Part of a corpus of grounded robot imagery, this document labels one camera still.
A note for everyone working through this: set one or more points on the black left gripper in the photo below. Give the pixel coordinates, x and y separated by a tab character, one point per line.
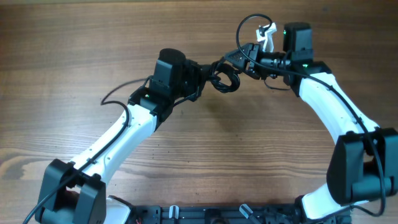
200	73

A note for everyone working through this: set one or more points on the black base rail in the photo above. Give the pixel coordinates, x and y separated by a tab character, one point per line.
268	214

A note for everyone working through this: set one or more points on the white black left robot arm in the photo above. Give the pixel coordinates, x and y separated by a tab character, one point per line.
75	191

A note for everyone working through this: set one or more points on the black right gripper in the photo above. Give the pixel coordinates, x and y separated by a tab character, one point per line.
253	70

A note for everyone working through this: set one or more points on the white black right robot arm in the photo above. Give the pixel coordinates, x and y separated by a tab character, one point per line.
363	167

